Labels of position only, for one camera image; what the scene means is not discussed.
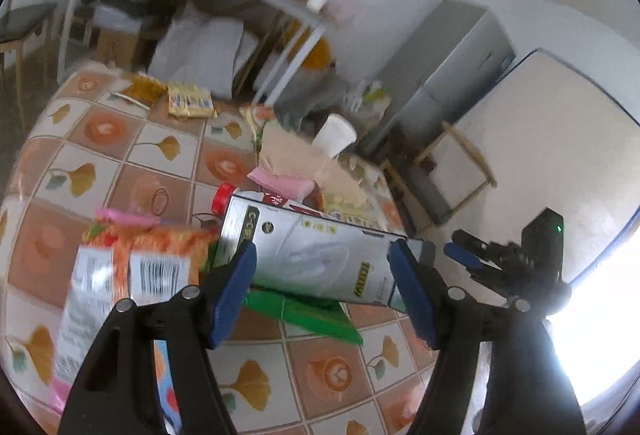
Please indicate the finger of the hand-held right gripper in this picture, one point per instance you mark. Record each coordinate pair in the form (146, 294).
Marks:
(462, 256)
(480, 246)

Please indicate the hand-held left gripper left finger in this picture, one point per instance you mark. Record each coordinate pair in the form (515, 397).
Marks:
(234, 295)

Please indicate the pink orange snack packet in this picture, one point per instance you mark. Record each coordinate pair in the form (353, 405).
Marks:
(150, 265)

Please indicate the yellow plastic bag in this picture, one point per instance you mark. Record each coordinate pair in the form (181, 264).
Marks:
(317, 55)

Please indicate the grey cabinet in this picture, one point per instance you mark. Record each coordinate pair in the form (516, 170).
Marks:
(440, 65)

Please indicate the cardboard box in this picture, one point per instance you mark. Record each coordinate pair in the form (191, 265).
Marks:
(117, 47)

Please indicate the small brown white box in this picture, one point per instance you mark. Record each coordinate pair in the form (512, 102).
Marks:
(357, 165)

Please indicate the yellow snack packet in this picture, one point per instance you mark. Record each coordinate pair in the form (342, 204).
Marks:
(190, 101)
(142, 89)

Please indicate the white bottle red cap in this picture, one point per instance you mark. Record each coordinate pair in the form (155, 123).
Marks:
(223, 199)

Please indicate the large green snack packet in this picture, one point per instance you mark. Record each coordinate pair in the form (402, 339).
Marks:
(310, 320)

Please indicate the grey cloth pile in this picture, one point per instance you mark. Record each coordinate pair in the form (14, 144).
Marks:
(320, 90)

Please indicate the brown paper bag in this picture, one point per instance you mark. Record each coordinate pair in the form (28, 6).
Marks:
(295, 150)

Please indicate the silver white carton box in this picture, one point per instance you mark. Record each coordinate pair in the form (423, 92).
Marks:
(320, 260)

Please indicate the pink tissue packet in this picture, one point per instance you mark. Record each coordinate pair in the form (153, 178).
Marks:
(285, 185)

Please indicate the white plastic bag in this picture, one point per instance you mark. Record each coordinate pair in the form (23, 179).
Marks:
(370, 102)

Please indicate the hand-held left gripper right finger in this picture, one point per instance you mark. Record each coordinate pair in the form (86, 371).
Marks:
(411, 295)

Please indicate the wooden chair dark seat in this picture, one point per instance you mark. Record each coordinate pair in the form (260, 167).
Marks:
(467, 151)
(27, 20)

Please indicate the white mattress blue edge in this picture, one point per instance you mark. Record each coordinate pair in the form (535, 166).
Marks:
(550, 115)

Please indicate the white paper cup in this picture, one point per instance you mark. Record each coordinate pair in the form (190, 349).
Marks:
(334, 135)

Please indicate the ginkgo print tablecloth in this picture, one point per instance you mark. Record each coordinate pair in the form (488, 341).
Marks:
(165, 200)

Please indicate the white sack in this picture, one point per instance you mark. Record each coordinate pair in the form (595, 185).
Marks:
(200, 55)

